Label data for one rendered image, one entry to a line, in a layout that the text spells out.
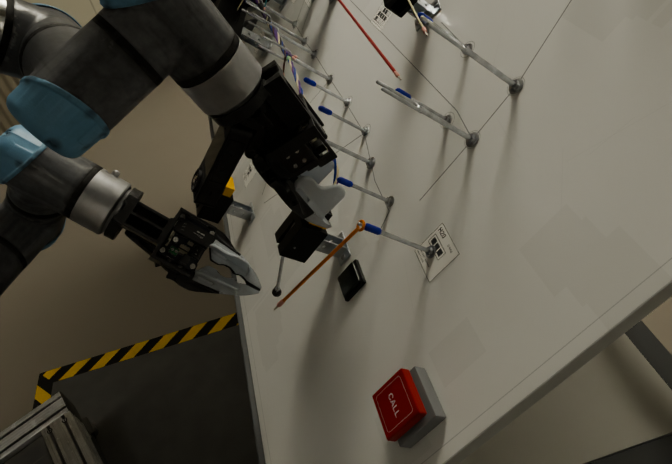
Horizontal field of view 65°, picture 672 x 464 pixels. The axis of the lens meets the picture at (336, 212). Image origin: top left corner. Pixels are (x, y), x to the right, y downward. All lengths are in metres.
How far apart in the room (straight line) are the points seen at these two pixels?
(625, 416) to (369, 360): 0.42
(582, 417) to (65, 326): 1.99
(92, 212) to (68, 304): 1.82
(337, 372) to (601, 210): 0.37
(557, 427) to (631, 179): 0.48
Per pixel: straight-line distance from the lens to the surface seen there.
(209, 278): 0.71
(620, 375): 0.94
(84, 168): 0.70
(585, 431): 0.88
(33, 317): 2.56
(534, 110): 0.58
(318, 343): 0.72
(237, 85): 0.52
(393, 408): 0.55
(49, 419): 1.87
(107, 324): 2.32
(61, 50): 0.51
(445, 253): 0.58
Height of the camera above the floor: 1.58
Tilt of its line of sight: 42 degrees down
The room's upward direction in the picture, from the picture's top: 12 degrees counter-clockwise
